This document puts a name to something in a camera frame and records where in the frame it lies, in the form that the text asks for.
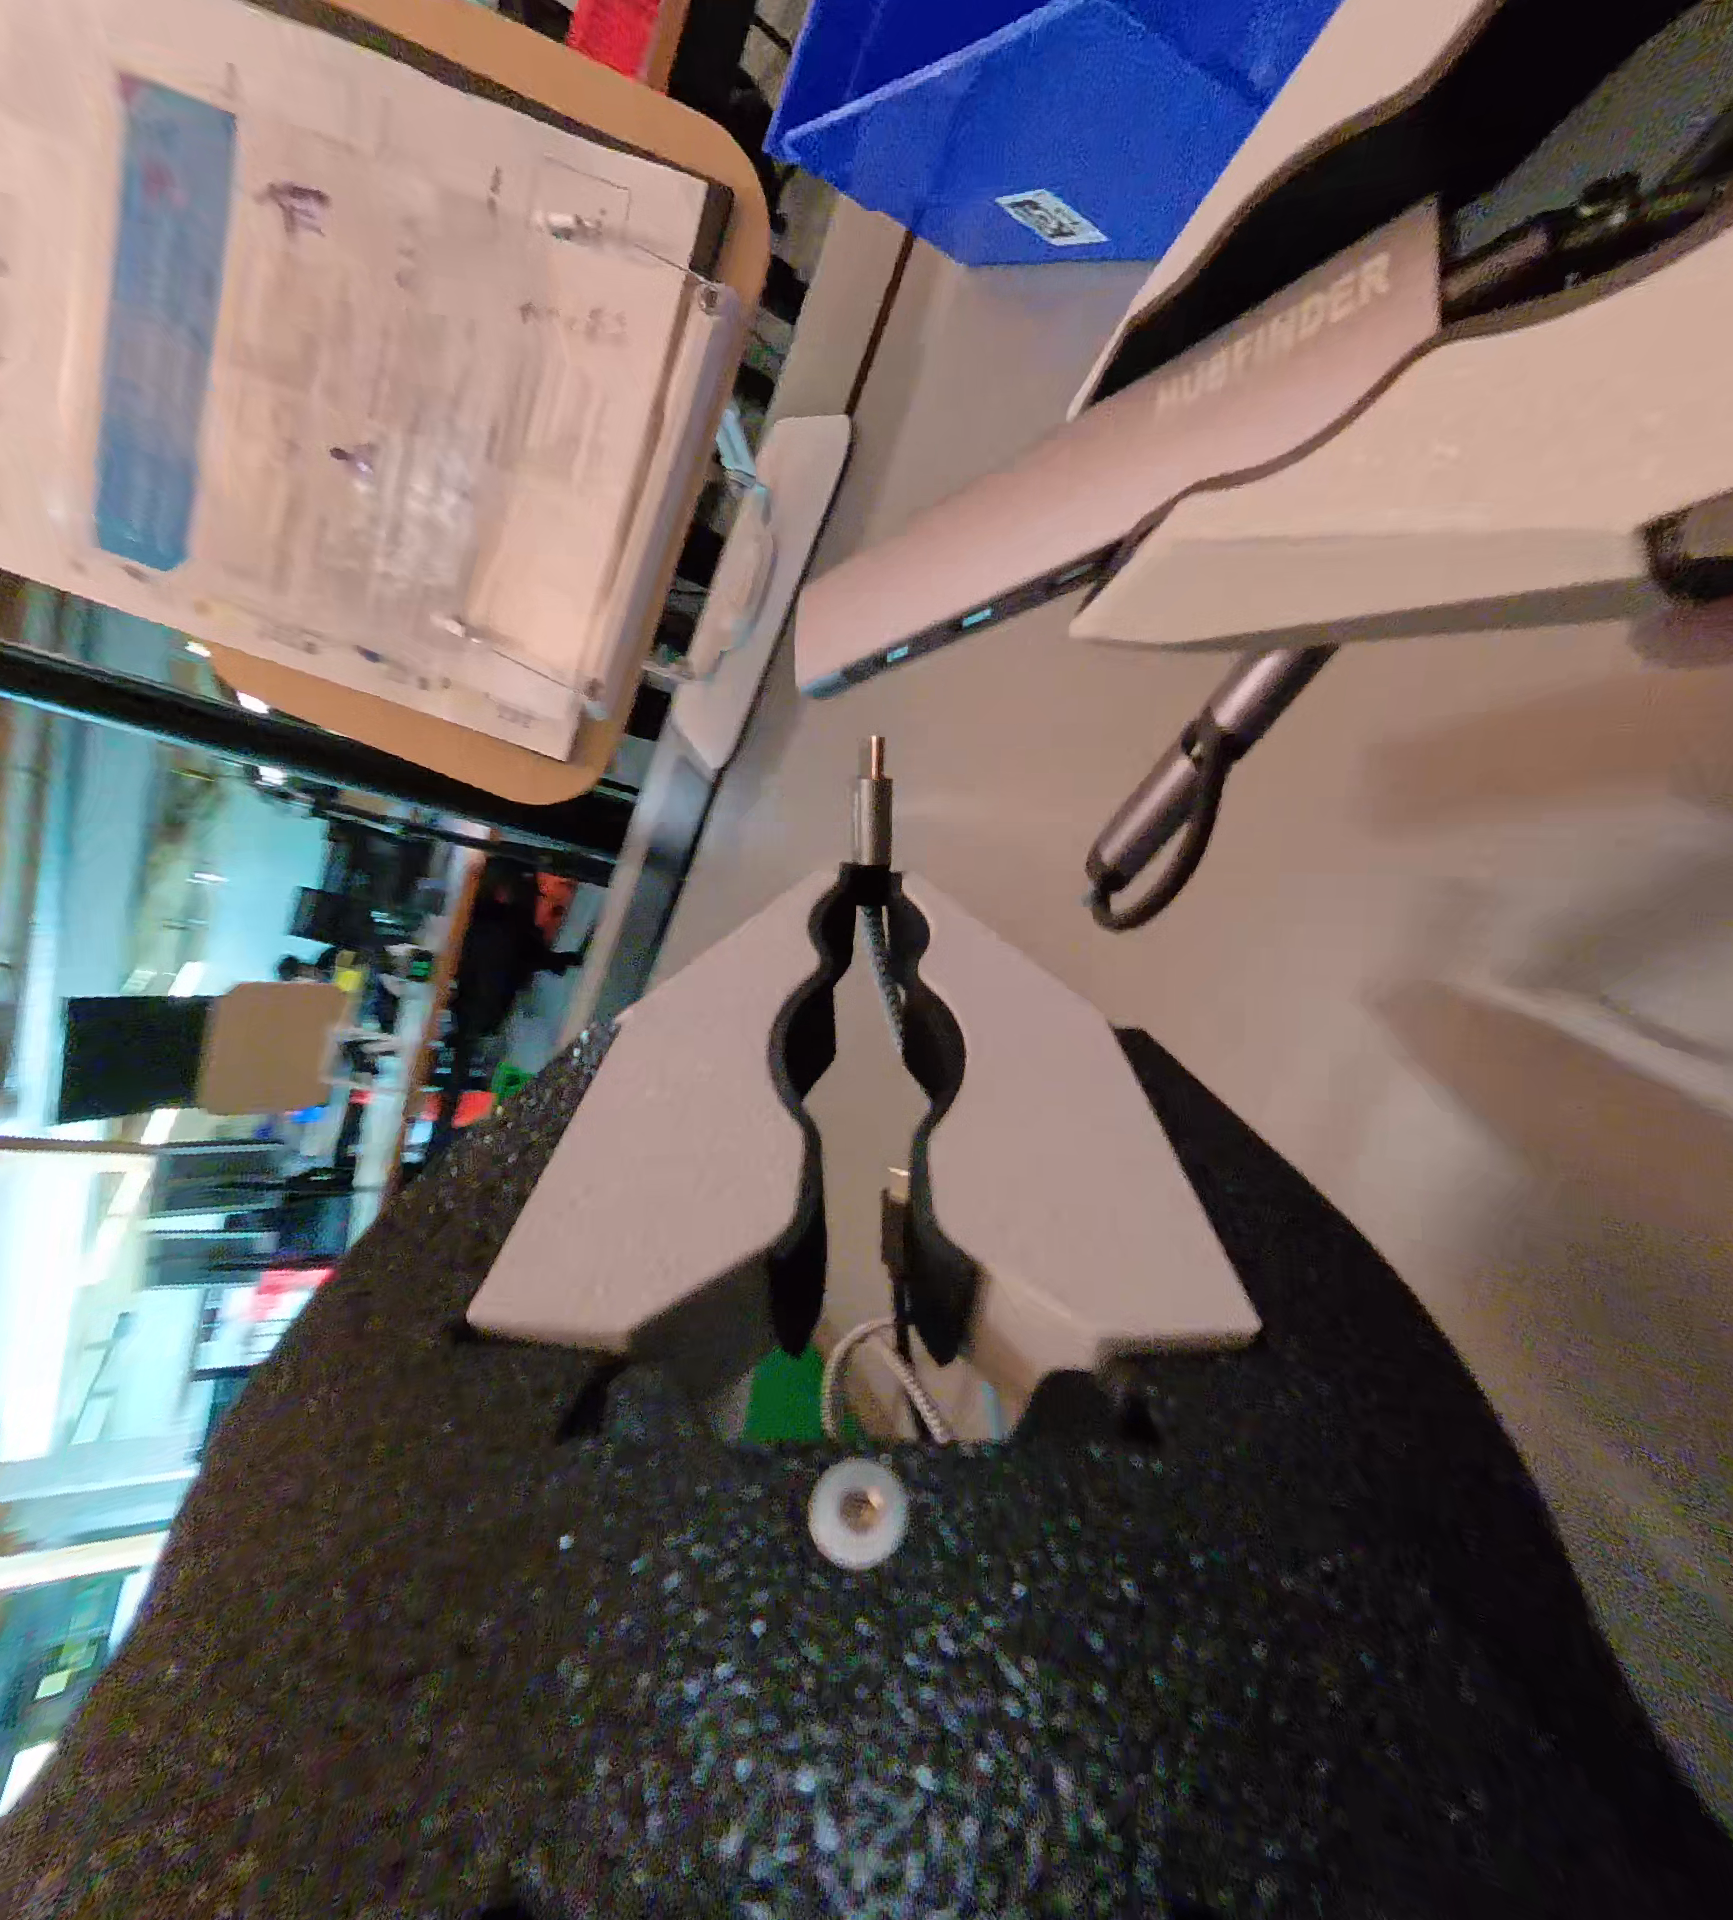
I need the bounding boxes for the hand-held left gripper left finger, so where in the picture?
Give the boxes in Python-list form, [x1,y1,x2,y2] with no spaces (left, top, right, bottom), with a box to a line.
[464,867,826,1356]

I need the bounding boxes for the paper in acrylic holder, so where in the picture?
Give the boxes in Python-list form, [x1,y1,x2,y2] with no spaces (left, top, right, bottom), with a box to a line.
[0,0,773,811]

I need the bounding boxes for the black vertical pole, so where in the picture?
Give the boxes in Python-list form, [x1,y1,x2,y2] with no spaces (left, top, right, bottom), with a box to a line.
[0,619,635,864]

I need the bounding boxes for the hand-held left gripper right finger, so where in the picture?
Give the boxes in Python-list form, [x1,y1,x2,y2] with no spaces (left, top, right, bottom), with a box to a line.
[888,867,1267,1376]

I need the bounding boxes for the black panel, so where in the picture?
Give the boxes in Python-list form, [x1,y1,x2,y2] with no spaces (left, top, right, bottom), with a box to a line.
[58,991,210,1121]

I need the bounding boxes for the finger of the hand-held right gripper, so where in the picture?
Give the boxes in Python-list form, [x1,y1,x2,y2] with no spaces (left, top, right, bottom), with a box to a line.
[1066,0,1511,423]
[1070,192,1733,657]

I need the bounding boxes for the blue plastic bin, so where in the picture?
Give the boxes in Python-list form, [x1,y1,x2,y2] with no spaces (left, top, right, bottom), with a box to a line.
[765,0,1350,274]

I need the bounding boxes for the braided usb-c cable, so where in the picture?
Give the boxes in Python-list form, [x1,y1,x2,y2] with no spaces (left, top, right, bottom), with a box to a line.
[818,733,963,1446]

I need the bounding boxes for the red plastic bin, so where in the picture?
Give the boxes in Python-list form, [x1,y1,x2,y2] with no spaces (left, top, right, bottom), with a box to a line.
[566,0,693,71]

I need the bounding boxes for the grey usb hub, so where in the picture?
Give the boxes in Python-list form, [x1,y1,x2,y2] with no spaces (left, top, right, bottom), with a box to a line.
[790,194,1448,702]

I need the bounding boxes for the cardboard box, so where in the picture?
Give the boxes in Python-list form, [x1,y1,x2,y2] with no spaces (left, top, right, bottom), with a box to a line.
[195,979,350,1116]

